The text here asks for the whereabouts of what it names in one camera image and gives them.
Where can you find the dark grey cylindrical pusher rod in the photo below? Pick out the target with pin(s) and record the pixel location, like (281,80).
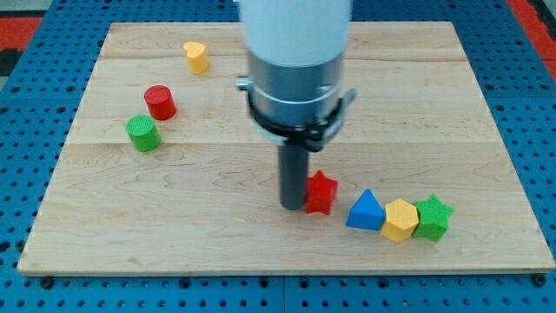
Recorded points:
(293,162)

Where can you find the green cylinder block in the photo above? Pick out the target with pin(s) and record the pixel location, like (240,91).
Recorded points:
(143,133)

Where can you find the green star block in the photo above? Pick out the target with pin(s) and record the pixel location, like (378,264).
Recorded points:
(433,217)

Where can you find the yellow hexagon block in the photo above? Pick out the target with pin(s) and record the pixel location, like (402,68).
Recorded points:
(400,222)

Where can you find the red cylinder block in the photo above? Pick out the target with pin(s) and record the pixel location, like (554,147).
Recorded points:
(160,102)

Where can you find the blue triangle block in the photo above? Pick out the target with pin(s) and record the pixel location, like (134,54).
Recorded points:
(366,213)

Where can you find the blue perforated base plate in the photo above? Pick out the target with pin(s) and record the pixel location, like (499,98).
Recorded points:
(40,99)

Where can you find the yellow heart block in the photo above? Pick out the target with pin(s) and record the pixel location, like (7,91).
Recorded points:
(197,57)

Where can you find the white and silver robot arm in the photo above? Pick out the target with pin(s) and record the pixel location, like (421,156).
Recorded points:
(295,56)

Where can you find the red star block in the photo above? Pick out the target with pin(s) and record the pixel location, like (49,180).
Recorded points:
(321,193)

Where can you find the light wooden board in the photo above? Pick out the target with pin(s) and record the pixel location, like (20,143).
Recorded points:
(205,201)

